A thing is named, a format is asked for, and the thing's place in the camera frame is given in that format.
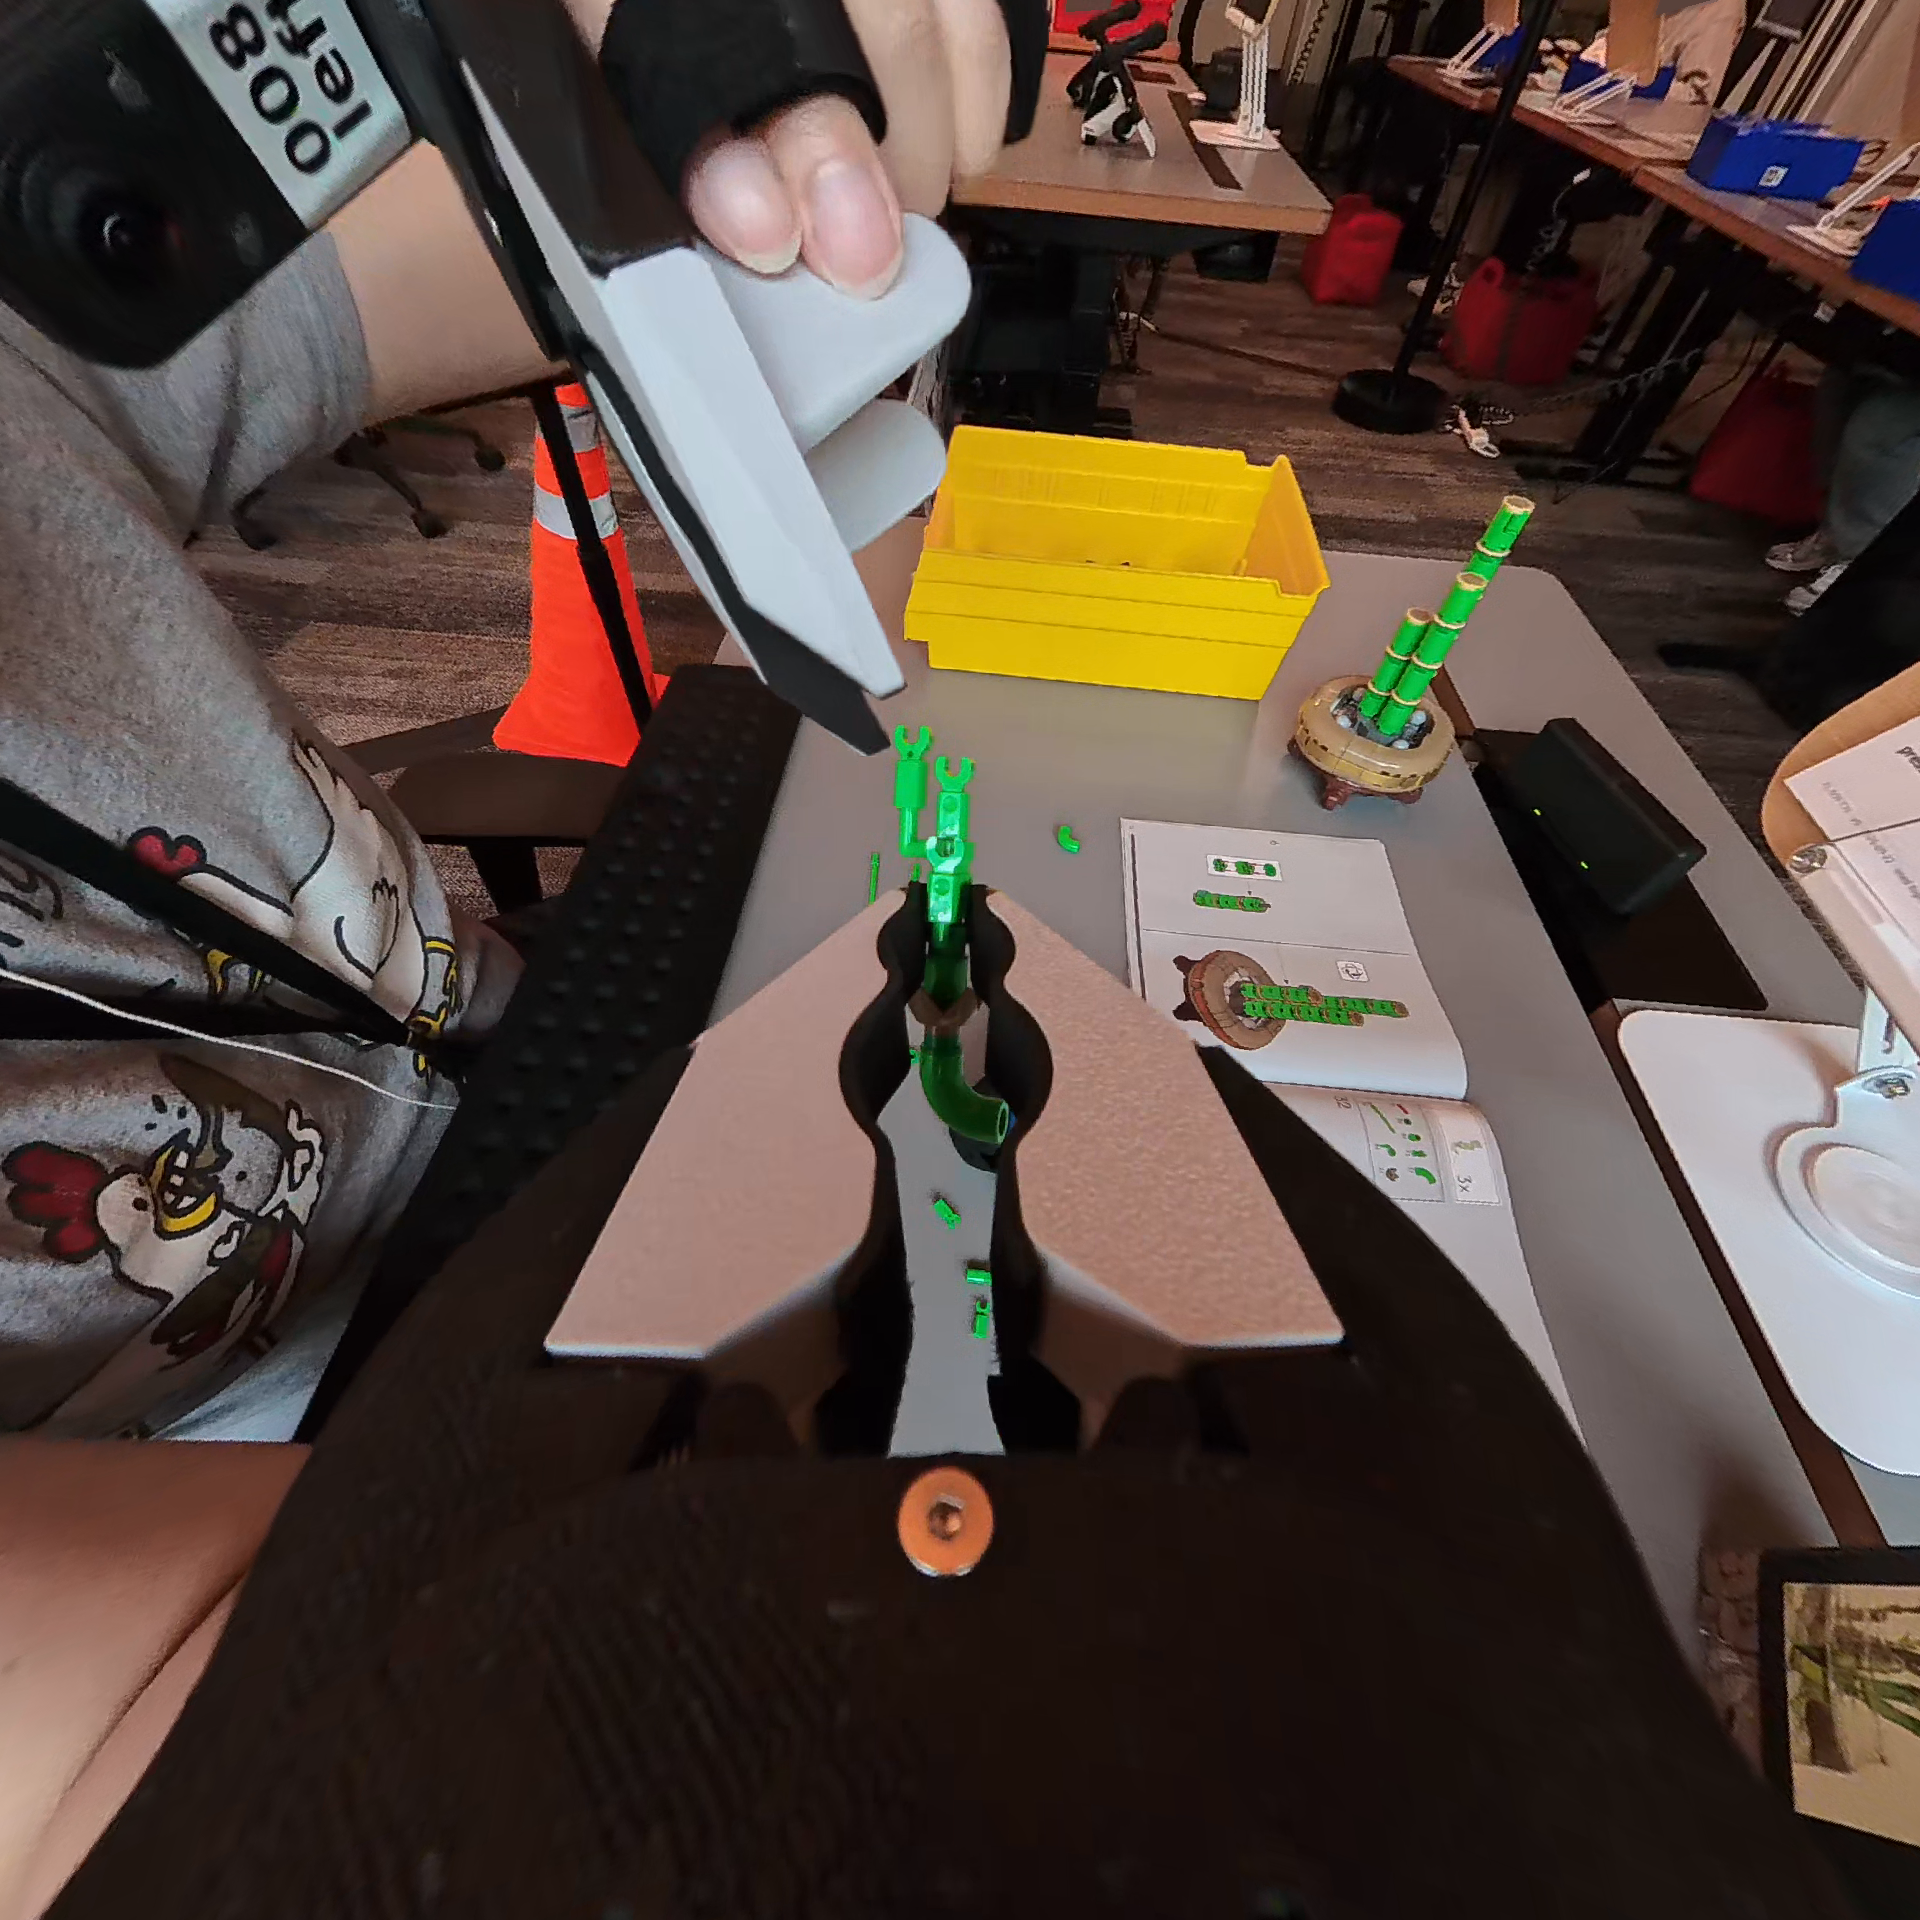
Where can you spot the black pole stand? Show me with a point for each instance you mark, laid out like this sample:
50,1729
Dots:
1387,404

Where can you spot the person's right forearm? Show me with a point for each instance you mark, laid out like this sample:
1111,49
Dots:
105,1650

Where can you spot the black white toy robot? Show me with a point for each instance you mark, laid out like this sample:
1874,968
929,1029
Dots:
1112,89

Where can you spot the person's left hand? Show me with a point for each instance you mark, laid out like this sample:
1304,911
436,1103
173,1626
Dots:
840,210

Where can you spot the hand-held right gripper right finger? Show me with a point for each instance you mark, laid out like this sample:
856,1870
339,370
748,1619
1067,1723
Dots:
1170,1186

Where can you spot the red bag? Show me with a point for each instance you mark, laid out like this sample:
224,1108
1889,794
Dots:
1522,323
1349,251
1755,442

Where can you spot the black lego box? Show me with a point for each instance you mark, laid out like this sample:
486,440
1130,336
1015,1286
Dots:
1851,1694

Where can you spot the long wooden desk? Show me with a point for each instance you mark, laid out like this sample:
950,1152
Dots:
1650,188

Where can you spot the brown top desk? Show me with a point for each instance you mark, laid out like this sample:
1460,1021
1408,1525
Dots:
1140,188

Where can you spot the black studded panel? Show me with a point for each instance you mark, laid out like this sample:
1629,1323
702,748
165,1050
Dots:
629,870

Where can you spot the orange traffic cone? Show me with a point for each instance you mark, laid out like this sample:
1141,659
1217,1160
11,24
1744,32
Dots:
577,661

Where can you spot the grey printed shirt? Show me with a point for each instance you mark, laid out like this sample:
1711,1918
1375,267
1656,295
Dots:
150,676

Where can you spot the green lego stem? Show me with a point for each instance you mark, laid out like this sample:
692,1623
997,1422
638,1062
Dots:
944,899

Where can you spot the white lego instruction booklet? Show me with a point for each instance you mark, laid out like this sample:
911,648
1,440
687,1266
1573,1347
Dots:
1289,931

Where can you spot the yellow plastic bin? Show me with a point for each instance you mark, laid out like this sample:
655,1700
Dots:
1111,614

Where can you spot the white sheet stand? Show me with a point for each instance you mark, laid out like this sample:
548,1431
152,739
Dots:
1726,1140

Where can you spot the green lego bamboo model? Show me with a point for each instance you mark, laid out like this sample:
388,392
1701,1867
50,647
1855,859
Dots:
1373,736

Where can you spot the blue plastic bin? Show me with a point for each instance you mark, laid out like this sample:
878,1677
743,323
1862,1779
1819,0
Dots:
1770,159
1889,248

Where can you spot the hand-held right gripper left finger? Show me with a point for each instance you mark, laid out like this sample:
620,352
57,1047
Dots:
720,1186

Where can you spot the black power box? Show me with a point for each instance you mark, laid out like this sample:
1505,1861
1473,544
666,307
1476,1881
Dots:
1591,818

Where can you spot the person's left forearm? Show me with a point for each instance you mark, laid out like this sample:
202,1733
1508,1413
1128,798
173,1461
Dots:
450,300

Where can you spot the black office chair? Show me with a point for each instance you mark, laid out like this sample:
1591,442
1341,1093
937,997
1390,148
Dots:
375,479

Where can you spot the scattered green lego pieces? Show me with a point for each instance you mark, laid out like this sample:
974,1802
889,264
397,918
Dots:
1067,836

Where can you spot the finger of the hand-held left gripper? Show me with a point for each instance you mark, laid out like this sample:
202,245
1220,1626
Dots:
869,345
781,570

